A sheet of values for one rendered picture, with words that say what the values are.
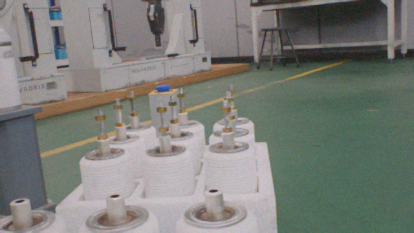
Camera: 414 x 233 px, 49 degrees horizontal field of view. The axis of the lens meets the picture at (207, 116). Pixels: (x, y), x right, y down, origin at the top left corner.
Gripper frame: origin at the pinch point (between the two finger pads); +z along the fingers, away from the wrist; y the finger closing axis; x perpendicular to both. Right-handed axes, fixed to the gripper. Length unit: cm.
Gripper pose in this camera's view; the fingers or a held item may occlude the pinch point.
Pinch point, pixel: (158, 41)
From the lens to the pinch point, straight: 123.7
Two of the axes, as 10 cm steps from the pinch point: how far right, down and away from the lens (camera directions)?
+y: 0.9, -1.9, 9.8
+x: -9.9, 0.6, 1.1
